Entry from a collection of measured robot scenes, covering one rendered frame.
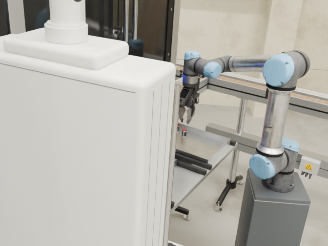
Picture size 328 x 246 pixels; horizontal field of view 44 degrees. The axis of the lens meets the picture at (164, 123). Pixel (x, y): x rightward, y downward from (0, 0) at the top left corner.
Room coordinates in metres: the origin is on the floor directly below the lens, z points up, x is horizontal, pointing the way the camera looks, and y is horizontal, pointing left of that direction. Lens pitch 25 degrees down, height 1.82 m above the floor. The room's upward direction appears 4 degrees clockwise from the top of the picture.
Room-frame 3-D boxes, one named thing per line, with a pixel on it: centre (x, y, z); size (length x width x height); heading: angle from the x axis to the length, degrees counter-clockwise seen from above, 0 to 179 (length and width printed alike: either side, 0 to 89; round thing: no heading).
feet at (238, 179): (2.63, -0.55, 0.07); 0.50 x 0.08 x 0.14; 150
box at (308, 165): (2.31, -0.98, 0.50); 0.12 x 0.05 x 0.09; 60
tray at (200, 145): (1.77, -0.13, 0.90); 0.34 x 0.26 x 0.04; 60
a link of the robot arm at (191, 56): (1.86, -0.11, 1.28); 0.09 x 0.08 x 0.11; 46
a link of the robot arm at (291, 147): (1.61, -0.55, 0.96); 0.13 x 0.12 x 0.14; 136
